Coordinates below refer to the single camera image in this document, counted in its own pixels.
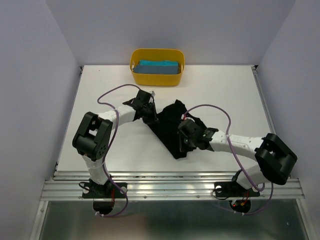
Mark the right aluminium side rail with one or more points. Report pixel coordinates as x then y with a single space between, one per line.
268 110

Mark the aluminium front rail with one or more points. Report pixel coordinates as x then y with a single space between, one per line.
141 186

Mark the yellow plastic basket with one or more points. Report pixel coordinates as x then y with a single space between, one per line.
157 54

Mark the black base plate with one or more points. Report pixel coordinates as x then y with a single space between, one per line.
229 189
92 190

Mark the grey blue folded t shirt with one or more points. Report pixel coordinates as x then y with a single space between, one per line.
156 69

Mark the black t shirt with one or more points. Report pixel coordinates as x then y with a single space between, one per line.
165 126

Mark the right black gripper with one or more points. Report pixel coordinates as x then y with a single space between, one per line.
183 147

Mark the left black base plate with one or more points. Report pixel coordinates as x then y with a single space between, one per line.
92 190

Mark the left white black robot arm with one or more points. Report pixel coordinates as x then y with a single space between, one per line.
96 133

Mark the teal folded t shirt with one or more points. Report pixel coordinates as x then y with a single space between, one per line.
162 63

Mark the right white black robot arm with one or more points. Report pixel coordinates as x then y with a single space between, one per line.
241 146

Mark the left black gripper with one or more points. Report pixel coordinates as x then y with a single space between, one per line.
153 118

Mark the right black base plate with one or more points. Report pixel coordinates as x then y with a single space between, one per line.
229 189

